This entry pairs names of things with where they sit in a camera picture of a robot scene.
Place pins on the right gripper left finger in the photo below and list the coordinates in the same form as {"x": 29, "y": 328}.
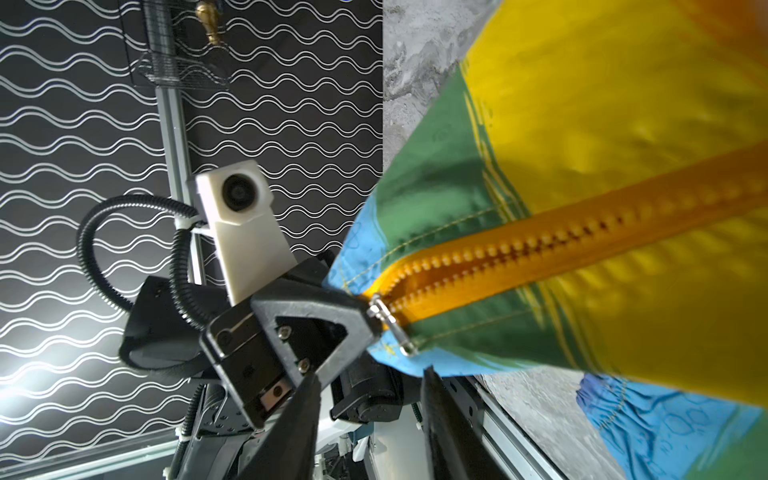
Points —
{"x": 288, "y": 451}

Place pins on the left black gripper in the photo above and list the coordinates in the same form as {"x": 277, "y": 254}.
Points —
{"x": 263, "y": 347}

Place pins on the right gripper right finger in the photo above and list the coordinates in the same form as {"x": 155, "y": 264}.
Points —
{"x": 453, "y": 449}

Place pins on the rainbow striped jacket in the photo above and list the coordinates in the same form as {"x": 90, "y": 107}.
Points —
{"x": 589, "y": 191}

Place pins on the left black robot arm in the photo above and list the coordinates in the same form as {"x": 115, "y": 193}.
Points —
{"x": 165, "y": 324}

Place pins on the brass object in basket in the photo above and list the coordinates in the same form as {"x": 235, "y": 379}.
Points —
{"x": 209, "y": 15}

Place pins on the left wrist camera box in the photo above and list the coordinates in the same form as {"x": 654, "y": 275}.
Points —
{"x": 251, "y": 248}

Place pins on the black wire wall basket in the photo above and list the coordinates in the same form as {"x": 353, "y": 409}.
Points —
{"x": 166, "y": 46}

